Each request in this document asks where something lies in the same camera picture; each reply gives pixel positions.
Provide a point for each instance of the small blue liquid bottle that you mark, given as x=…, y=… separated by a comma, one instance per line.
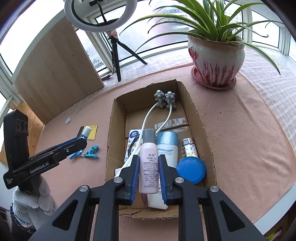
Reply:
x=85, y=131

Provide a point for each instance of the yellow black card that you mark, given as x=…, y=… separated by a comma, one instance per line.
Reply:
x=92, y=134

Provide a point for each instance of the white red flower pot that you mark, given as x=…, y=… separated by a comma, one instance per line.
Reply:
x=222, y=58

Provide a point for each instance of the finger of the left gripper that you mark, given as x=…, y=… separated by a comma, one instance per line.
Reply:
x=78, y=142

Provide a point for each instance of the blue hair clip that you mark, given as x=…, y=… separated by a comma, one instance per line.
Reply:
x=91, y=153

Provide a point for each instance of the left white gloved hand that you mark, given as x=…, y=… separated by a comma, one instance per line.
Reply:
x=33, y=210

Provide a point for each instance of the white neck massager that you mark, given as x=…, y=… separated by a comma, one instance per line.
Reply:
x=163, y=100

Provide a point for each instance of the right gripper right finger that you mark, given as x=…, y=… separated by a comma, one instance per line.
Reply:
x=204, y=213

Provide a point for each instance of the patterned lighter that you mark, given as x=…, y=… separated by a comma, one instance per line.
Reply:
x=190, y=147

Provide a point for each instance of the white ring light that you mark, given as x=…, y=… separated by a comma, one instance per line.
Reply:
x=89, y=15

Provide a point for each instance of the pink tube grey cap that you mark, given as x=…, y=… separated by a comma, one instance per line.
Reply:
x=149, y=163

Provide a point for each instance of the pink pot saucer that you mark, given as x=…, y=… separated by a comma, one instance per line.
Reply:
x=211, y=80

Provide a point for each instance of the wooden headboard panel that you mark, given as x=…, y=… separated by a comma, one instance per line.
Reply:
x=55, y=72

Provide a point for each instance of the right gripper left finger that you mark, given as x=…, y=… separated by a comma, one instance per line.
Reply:
x=92, y=213

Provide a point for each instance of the green spider plant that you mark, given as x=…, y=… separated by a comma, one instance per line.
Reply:
x=209, y=22

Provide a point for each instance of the blue round case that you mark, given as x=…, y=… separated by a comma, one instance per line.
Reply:
x=192, y=169

